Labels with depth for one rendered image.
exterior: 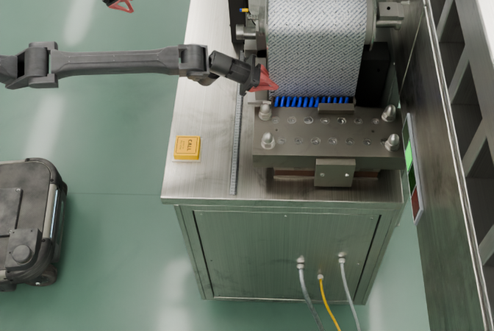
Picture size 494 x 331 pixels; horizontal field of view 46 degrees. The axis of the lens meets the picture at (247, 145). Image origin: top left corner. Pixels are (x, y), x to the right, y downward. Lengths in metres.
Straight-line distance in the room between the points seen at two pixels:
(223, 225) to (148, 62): 0.55
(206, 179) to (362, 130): 0.45
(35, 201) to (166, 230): 0.56
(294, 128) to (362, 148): 0.19
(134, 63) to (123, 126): 1.48
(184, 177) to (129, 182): 1.13
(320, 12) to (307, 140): 0.33
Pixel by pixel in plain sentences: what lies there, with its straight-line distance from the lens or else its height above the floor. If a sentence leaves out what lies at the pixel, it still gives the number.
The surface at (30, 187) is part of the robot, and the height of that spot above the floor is 0.24.
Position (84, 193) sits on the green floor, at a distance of 2.75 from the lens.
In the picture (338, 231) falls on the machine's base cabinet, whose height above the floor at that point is 0.72.
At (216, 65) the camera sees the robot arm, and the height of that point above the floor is 1.18.
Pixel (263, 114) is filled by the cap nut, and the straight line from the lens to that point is 1.54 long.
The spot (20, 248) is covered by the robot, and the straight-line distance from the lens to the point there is 2.33.
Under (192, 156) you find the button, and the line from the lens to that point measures 1.63.
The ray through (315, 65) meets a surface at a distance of 1.51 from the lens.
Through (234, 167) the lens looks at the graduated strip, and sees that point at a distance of 1.62.
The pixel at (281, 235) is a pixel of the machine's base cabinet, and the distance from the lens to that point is 1.76.
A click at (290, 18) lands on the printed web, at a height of 1.30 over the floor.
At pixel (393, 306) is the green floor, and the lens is 2.44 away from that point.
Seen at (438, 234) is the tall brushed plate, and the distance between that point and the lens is 1.12.
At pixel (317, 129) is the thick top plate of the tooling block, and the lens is 1.54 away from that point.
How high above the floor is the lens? 2.26
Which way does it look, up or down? 55 degrees down
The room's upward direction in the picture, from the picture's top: 4 degrees counter-clockwise
